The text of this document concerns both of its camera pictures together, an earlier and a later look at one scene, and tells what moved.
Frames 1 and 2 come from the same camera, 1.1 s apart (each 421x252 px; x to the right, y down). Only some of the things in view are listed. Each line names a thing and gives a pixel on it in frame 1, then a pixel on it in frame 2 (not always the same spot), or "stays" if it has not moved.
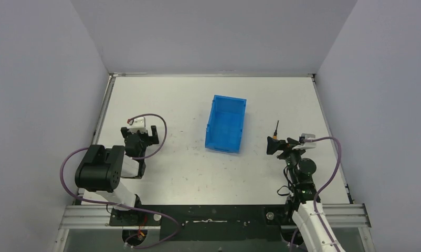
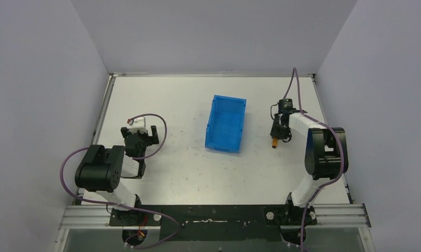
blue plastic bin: x=225 y=124 stays
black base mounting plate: x=208 y=222 stays
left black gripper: x=139 y=136 stays
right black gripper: x=287 y=147 to x=279 y=130
